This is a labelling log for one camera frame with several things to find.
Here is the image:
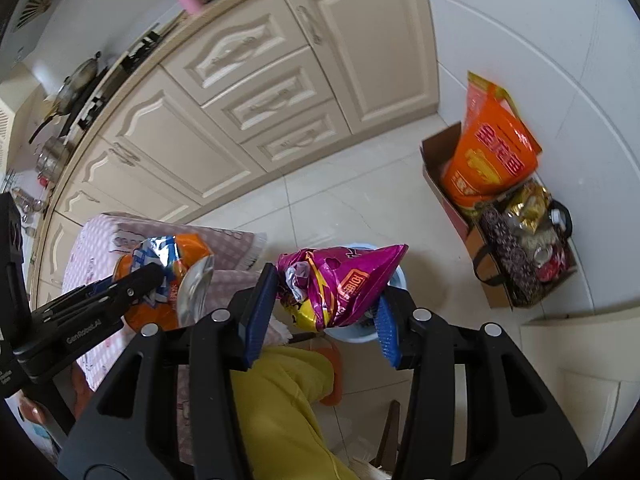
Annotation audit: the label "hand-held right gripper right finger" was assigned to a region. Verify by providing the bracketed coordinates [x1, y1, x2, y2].
[374, 287, 588, 480]

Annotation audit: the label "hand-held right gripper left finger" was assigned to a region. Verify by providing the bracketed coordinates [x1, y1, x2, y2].
[57, 262, 279, 480]

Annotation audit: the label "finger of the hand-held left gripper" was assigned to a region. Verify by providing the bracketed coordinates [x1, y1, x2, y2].
[30, 263, 168, 336]
[57, 262, 279, 480]

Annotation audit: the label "light blue plastic bin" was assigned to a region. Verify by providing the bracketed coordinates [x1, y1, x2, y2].
[325, 242, 407, 345]

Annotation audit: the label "orange chip bag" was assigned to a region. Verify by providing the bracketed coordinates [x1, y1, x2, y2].
[114, 232, 217, 332]

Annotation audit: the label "magenta snack bag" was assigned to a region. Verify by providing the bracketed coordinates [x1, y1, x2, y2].
[276, 243, 408, 332]

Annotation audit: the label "person's left hand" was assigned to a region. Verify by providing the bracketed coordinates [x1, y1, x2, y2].
[17, 392, 51, 428]

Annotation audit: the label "pink checked tablecloth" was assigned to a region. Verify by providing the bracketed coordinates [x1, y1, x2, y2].
[62, 212, 293, 466]

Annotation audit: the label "orange slipper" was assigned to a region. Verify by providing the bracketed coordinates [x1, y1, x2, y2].
[317, 335, 343, 407]

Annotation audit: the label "yellow pants leg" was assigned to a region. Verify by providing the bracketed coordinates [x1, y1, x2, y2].
[231, 347, 361, 480]

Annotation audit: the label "dark wooden chair leg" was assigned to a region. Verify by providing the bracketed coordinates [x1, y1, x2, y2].
[374, 400, 402, 470]

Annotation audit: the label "dark patterned tote bag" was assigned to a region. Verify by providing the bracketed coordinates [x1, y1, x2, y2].
[472, 200, 580, 310]

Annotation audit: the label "steel stock pot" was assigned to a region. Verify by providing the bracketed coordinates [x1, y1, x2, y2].
[35, 136, 71, 176]

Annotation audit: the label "black patterned bag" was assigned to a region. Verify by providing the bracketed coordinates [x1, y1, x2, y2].
[481, 208, 541, 306]

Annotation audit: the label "cream cabinet drawer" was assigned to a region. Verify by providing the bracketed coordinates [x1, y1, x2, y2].
[202, 45, 336, 133]
[162, 0, 313, 93]
[240, 99, 353, 173]

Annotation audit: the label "cardboard box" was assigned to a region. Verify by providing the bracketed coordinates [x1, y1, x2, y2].
[420, 122, 501, 233]

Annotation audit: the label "white panel door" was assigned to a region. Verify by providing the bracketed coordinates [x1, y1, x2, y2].
[520, 305, 640, 461]

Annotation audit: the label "gold foil bag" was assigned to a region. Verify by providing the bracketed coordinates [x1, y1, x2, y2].
[500, 180, 553, 233]

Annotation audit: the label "orange rice bag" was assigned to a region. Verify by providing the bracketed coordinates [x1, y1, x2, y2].
[441, 71, 543, 211]

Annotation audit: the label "steel wok with lid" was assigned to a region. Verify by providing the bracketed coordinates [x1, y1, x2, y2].
[27, 51, 103, 143]

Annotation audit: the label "black gas stove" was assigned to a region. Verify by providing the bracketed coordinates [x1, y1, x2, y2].
[65, 25, 163, 136]

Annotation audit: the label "range hood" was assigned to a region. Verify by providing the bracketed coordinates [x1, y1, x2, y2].
[0, 0, 73, 91]

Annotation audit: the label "cream base kitchen cabinets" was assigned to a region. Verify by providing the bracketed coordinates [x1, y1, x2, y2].
[30, 0, 441, 311]

